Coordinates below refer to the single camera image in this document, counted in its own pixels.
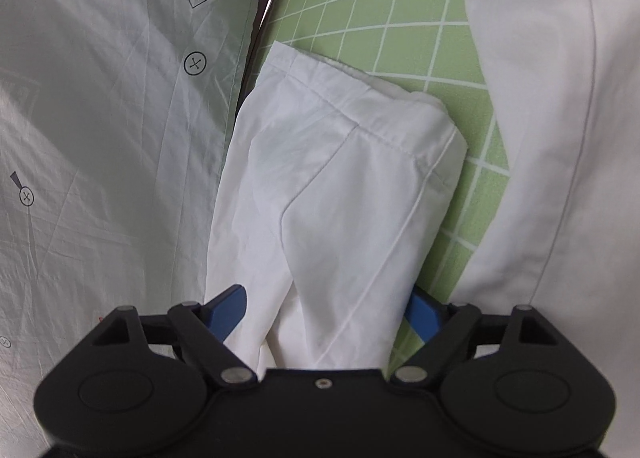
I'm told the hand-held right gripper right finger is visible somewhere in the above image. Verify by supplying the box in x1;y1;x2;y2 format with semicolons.
390;288;553;387

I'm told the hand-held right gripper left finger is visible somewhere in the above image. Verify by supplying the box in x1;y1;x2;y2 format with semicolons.
89;285;259;387

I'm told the green grid mat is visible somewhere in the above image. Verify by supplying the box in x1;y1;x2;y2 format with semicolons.
259;0;512;373

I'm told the pale printed sheet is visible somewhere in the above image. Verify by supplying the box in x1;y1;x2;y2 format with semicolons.
0;0;277;458

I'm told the white shirt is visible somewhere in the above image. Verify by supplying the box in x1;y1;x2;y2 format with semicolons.
204;0;640;370

